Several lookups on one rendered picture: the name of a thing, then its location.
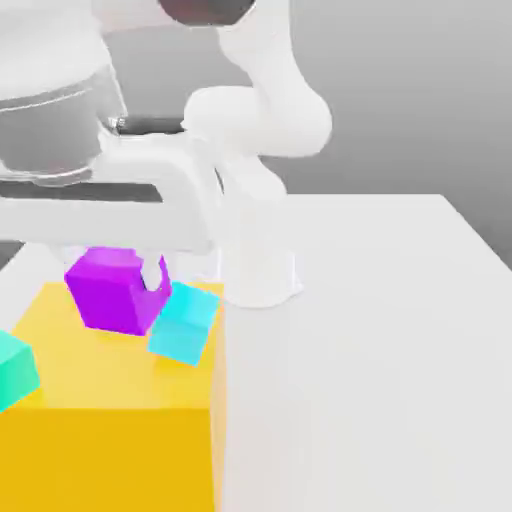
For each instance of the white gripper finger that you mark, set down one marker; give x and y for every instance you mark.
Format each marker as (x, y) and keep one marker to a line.
(152, 276)

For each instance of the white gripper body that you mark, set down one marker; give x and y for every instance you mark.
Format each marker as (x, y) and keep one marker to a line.
(120, 224)

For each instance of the small purple cube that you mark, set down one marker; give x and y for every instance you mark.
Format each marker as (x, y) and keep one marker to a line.
(108, 300)

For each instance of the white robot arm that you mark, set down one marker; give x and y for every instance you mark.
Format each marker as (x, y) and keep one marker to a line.
(280, 112)

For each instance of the small cyan cube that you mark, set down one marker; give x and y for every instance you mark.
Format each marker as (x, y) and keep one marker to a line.
(182, 328)

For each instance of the small teal cube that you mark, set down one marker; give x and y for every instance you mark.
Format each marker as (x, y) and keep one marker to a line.
(14, 372)

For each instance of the large yellow box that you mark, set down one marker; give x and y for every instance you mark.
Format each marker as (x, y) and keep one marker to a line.
(108, 448)

